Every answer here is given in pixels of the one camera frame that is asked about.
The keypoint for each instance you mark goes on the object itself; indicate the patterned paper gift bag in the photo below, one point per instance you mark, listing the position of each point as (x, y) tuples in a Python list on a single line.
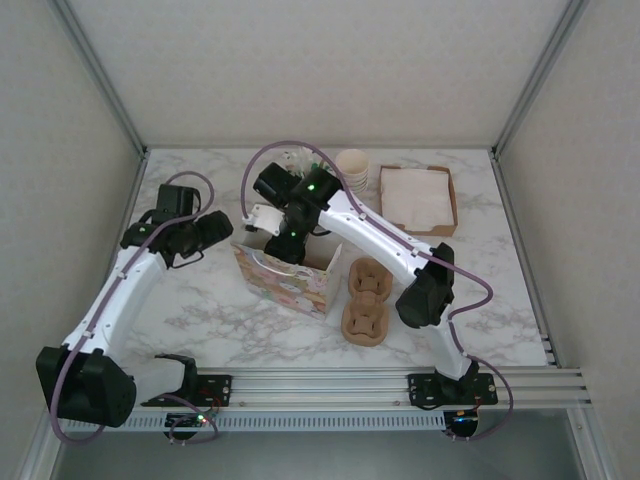
[(285, 290)]

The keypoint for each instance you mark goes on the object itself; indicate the brown pulp cup carrier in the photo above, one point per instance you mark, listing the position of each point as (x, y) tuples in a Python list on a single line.
[(367, 305)]

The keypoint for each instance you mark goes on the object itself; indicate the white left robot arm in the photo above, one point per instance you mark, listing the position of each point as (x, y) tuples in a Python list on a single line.
[(125, 300)]

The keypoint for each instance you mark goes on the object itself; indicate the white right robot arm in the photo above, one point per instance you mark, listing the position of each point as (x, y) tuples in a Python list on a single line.
[(370, 235)]

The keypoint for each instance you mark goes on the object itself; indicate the green white wrapped straws bundle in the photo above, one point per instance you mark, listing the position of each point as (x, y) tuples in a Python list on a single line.
[(302, 159)]

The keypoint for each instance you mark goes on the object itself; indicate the beige paper cup stack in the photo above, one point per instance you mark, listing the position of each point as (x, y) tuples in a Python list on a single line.
[(352, 165)]

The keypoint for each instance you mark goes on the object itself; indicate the white paper napkin stack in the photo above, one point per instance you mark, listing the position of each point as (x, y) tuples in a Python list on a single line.
[(415, 197)]

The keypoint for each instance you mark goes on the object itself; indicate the brown cardboard napkin tray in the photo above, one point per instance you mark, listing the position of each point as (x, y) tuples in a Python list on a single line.
[(452, 220)]

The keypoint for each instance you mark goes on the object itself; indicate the small circuit board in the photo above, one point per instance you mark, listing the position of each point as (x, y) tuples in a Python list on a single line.
[(465, 417), (187, 420)]

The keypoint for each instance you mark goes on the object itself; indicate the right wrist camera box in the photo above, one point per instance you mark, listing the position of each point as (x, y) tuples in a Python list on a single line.
[(265, 217)]

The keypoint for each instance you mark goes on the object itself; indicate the aluminium frame post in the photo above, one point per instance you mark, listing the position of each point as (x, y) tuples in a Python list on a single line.
[(539, 75), (107, 85)]

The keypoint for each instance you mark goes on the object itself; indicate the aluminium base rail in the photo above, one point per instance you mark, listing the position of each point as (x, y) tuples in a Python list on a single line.
[(325, 390)]

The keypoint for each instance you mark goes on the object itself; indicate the aluminium table side rail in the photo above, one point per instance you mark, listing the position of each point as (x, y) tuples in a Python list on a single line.
[(525, 260)]

